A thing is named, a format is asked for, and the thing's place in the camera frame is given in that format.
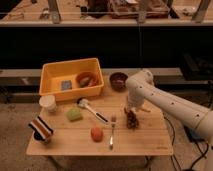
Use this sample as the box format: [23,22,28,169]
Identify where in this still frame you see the silver metal fork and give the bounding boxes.
[109,115,117,150]

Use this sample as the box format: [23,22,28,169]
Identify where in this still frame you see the green plush toy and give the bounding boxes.
[66,107,82,122]

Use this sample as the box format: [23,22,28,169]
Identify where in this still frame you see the yellow banana toy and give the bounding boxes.
[139,106,151,113]

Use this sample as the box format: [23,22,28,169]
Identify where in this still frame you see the yellow plastic bin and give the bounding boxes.
[39,58,104,101]

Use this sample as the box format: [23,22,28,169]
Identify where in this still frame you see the wooden folding table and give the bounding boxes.
[26,77,173,156]

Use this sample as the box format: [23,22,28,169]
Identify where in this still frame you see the orange tomato toy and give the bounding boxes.
[90,127,103,142]

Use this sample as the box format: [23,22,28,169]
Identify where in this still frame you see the dark purple grape bunch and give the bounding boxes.
[124,109,139,129]

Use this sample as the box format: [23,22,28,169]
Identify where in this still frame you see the blue sponge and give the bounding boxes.
[61,80,72,90]

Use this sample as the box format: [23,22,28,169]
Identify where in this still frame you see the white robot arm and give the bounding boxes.
[126,69,213,144]

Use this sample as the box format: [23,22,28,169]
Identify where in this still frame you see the white paper cup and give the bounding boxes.
[39,95,57,113]

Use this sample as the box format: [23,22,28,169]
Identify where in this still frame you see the white black handled brush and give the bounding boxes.
[77,98,109,124]

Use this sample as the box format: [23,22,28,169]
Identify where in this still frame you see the striped brown white block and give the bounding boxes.
[28,116,54,143]

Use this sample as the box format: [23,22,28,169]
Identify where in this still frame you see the dark brown bowl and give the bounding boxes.
[109,72,128,91]

